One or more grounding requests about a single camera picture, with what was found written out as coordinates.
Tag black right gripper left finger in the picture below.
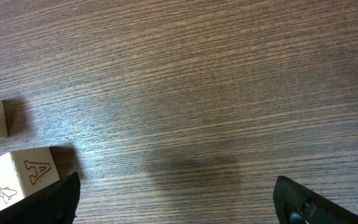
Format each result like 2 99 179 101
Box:
0 172 80 224

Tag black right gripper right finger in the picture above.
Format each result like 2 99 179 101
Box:
273 175 358 224

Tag yellow sided picture block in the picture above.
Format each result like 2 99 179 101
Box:
0 147 60 211

